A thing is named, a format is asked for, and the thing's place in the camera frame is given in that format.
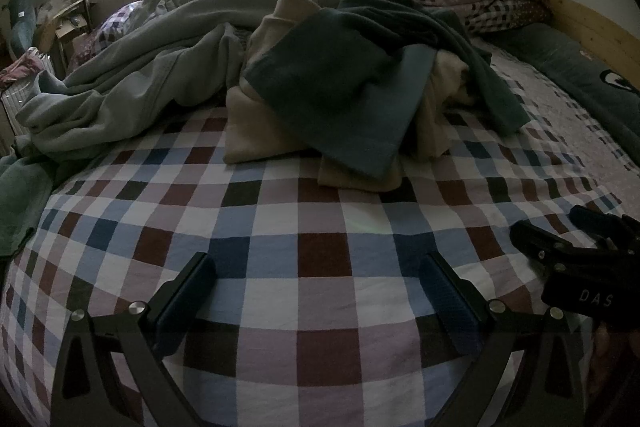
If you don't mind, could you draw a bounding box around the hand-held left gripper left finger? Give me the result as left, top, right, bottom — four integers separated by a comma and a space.
50, 251, 218, 427

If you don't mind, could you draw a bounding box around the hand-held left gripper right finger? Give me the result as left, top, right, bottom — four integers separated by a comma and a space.
419, 251, 586, 427

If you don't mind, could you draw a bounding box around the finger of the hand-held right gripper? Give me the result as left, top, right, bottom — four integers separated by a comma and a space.
510, 219, 601, 275
570, 204, 640, 255

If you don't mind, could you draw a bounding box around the light grey towel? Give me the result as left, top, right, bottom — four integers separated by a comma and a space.
15, 0, 248, 158

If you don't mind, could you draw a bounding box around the person's right hand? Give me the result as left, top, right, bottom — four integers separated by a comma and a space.
592, 321, 640, 408

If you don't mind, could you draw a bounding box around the dark teal cartoon long pillow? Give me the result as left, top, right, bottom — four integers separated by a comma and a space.
487, 23, 640, 162

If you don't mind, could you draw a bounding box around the beige garment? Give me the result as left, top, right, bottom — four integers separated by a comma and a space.
222, 0, 481, 192

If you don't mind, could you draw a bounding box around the green fleece cloth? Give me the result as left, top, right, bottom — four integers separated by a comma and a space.
0, 152, 60, 258

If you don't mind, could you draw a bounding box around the white upright panel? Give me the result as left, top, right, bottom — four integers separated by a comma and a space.
0, 74, 53, 148

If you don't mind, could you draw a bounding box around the dark teal garment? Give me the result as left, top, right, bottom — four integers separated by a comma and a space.
242, 0, 531, 178

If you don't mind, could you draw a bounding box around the pink cloth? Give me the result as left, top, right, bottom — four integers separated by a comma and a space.
0, 48, 47, 84

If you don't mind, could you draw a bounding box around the cardboard box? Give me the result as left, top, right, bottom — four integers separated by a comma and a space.
35, 0, 96, 55

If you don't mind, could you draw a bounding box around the green plush toy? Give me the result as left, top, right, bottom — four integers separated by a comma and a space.
1, 0, 40, 58

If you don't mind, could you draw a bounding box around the wooden bed frame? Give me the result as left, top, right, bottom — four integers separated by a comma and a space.
542, 0, 640, 75

